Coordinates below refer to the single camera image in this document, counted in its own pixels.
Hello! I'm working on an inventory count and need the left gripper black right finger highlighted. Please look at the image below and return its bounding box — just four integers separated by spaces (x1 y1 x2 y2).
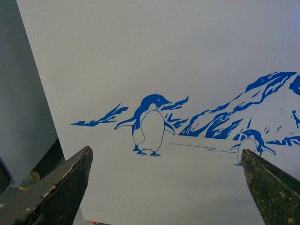
241 149 300 225

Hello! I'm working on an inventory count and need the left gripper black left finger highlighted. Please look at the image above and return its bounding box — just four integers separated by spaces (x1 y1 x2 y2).
0 146 93 225

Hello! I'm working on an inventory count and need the white chest freezer blue rim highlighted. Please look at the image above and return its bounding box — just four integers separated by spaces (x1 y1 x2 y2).
0 0 300 225

